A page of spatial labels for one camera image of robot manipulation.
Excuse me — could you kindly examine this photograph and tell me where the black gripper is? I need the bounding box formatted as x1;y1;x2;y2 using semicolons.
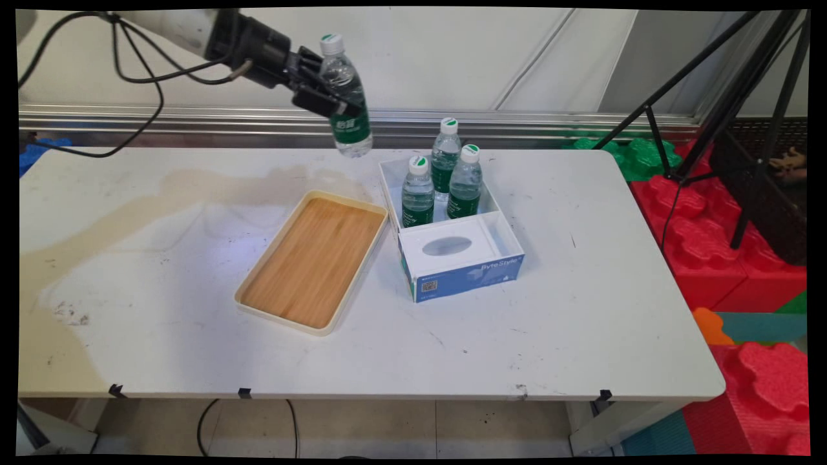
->
205;9;362;119

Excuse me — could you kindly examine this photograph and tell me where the green label water bottle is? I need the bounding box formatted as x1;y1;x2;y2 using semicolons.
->
446;144;484;220
319;34;374;159
401;155;436;229
431;117;463;195

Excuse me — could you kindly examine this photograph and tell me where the bamboo tray with cream rim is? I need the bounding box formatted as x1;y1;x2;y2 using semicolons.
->
234;191;390;336

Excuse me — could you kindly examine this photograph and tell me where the white blue cardboard box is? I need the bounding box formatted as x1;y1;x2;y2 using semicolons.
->
378;155;526;304

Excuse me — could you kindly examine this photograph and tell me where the blue foam block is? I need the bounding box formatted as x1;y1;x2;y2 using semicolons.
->
19;137;73;177

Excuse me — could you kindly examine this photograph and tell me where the green foam block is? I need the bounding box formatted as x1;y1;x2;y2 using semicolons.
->
561;131;683;183

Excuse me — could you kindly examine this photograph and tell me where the black tripod stand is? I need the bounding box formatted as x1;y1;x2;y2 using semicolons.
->
591;10;810;250

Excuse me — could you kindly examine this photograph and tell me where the large red foam block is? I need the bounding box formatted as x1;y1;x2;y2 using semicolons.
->
630;139;808;313

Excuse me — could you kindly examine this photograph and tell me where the white table leg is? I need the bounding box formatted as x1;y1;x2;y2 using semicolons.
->
567;399;693;457
16;398;109;456

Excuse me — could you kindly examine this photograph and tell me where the orange foam piece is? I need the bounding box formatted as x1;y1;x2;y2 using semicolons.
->
691;307;735;347

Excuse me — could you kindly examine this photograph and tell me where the black mesh basket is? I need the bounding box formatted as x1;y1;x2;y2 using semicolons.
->
709;119;808;266

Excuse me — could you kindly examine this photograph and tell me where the brown toy figure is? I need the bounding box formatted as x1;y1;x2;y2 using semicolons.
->
768;147;808;179

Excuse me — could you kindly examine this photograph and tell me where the blue floor mat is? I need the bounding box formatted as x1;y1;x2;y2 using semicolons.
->
622;409;697;457

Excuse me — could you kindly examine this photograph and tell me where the teal foam mat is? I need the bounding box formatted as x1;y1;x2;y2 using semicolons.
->
714;312;808;344

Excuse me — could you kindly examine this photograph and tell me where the red foam puzzle piece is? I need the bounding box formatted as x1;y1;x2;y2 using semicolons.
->
682;342;811;457

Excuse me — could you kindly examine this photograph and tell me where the aluminium wall rail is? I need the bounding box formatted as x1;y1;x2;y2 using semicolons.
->
18;104;702;150

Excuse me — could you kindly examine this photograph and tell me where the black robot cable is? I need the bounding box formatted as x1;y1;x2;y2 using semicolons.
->
18;11;254;159

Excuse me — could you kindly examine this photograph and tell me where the black floor cable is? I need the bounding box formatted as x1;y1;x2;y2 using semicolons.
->
196;398;300;459

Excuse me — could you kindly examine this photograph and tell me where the thin black tripod cable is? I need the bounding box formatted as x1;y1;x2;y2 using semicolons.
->
658;174;687;254

